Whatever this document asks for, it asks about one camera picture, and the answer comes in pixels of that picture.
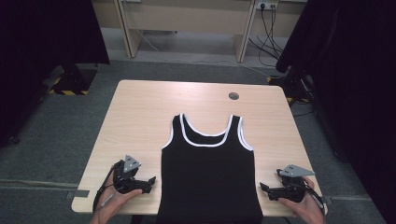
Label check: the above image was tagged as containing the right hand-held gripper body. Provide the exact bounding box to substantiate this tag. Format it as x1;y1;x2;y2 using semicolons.
276;164;316;203

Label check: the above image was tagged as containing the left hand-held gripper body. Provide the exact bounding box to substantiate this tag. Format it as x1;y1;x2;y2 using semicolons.
112;154;144;194

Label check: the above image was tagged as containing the black tank top white trim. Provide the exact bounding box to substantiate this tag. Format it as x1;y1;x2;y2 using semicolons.
156;113;264;224

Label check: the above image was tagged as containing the person's left hand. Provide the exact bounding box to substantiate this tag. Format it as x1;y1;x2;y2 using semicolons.
98;169;143;218

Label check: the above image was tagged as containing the person's right hand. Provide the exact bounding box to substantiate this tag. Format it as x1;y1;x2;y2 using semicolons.
278;176;325;218

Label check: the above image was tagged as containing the black stand base striped tape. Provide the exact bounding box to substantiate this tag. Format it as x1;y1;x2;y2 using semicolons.
266;66;315;105
46;63;98;96

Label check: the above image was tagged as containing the dark curtain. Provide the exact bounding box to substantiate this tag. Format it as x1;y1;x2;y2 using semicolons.
0;0;110;147
275;0;396;224

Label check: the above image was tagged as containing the beige desk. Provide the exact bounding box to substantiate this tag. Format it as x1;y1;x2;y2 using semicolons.
92;0;307;63

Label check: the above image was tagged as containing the grey left gripper cable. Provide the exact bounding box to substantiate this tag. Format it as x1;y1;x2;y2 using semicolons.
101;190;118;208

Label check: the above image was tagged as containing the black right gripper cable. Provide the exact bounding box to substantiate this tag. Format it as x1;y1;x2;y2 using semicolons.
303;181;327;216

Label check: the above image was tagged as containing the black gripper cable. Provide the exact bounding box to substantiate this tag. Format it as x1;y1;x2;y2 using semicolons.
303;181;327;216
92;159;125;214

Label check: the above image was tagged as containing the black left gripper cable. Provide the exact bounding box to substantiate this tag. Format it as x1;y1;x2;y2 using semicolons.
92;159;125;214

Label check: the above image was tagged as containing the thin black floor cable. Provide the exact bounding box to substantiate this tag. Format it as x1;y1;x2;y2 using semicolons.
292;109;316;119

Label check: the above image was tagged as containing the black cables bundle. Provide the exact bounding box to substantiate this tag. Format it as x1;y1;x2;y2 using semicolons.
247;4;286;68

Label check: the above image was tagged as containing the white wall socket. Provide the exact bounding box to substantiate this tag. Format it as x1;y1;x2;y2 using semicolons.
255;0;279;10

